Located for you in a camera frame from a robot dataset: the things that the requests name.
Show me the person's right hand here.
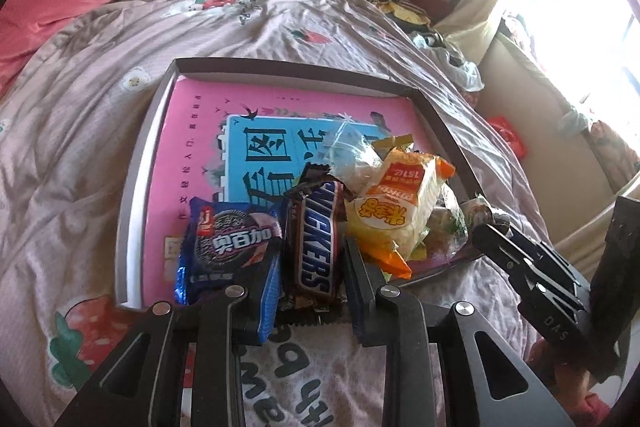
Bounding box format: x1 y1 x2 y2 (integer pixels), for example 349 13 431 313
530 342 611 427

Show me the pink and blue book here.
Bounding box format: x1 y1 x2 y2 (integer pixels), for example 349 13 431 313
142 74 471 304

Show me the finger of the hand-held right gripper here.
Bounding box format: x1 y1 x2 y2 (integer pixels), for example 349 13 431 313
472 223 591 348
500 227 593 308

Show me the white plastic bag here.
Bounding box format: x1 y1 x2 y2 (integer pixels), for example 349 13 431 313
410 32 486 90

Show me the brown chocolate bar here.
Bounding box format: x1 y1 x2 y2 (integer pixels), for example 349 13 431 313
282 163 354 309

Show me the orange and yellow cracker packet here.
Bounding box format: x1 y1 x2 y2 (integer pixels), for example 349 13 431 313
345 147 457 281

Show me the clear green-print pastry packet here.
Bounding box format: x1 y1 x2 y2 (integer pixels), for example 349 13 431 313
410 184 471 261

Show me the clear red-print pastry packet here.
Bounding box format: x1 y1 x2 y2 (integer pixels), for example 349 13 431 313
322 117 387 188

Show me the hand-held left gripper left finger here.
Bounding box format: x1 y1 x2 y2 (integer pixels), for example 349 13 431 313
55 252 283 427

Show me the grey crumpled cloth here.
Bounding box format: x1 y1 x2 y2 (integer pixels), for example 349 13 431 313
565 104 601 138

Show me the red plastic bag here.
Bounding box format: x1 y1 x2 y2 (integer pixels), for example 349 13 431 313
487 116 529 160

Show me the blue cookie packet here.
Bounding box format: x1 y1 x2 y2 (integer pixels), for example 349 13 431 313
174 197 284 344

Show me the printed strawberry blanket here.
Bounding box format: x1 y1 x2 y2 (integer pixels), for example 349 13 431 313
0 0 546 427

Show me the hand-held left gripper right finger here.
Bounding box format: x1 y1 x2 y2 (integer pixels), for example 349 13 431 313
342 237 576 427

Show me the tall yellow snack packet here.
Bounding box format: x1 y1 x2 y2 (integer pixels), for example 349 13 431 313
375 134 417 154

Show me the dark patterned snack packet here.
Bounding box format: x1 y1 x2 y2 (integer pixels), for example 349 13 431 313
460 197 511 231

